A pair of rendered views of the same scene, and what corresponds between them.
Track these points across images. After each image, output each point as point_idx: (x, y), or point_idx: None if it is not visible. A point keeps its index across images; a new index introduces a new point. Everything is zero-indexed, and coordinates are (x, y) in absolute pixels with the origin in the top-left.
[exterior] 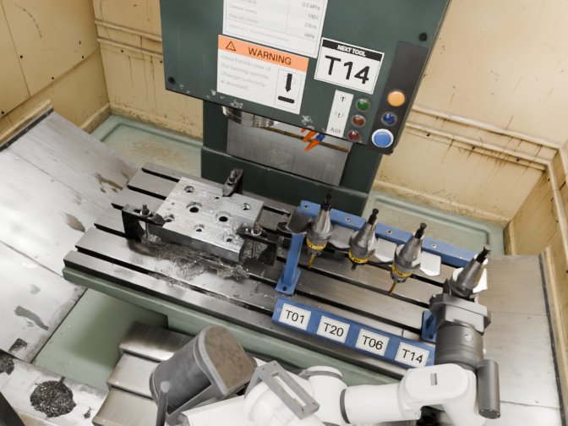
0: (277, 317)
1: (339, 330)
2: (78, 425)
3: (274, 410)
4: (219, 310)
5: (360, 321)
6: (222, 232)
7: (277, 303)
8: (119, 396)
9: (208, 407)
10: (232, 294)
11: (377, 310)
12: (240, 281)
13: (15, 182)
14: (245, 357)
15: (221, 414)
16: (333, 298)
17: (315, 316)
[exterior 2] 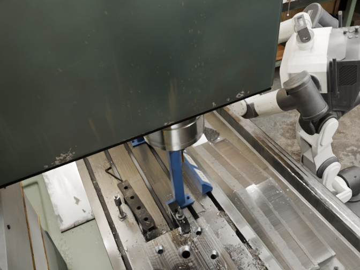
0: (209, 184)
1: (187, 156)
2: (343, 265)
3: (307, 24)
4: (237, 213)
5: (167, 162)
6: (199, 238)
7: (205, 184)
8: (313, 255)
9: (315, 67)
10: (220, 217)
11: (152, 160)
12: (208, 222)
13: None
14: (285, 83)
15: (313, 61)
16: (166, 178)
17: (193, 166)
